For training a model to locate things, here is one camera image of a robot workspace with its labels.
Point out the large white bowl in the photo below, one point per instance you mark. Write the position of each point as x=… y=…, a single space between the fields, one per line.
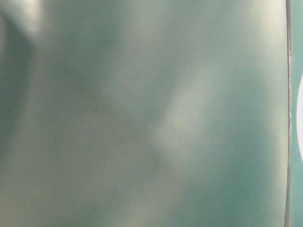
x=299 y=118

